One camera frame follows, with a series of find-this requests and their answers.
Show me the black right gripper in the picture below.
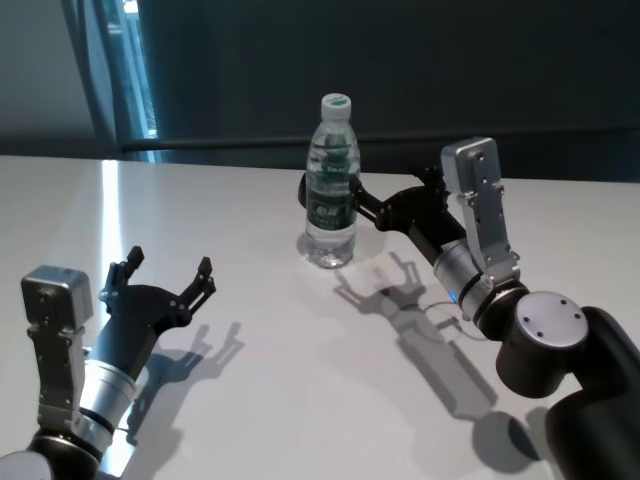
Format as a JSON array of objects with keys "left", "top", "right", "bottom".
[{"left": 352, "top": 164, "right": 469, "bottom": 264}]

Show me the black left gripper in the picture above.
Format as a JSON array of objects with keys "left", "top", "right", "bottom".
[{"left": 92, "top": 245, "right": 217, "bottom": 382}]

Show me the clear water bottle green label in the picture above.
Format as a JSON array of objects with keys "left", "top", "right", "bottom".
[{"left": 303, "top": 92, "right": 362, "bottom": 270}]

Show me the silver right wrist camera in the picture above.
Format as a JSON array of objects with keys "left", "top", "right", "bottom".
[{"left": 440, "top": 135, "right": 521, "bottom": 289}]

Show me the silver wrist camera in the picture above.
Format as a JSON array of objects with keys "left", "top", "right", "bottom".
[
  {"left": 440, "top": 135, "right": 521, "bottom": 289},
  {"left": 20, "top": 264, "right": 95, "bottom": 431}
]

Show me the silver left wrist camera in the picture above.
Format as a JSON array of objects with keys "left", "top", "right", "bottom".
[{"left": 20, "top": 264, "right": 95, "bottom": 431}]

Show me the grey horizontal rail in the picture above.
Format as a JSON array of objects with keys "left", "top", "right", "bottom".
[{"left": 122, "top": 138, "right": 640, "bottom": 152}]

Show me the grey slanted frame post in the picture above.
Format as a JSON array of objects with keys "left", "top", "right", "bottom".
[{"left": 62, "top": 0, "right": 121, "bottom": 159}]

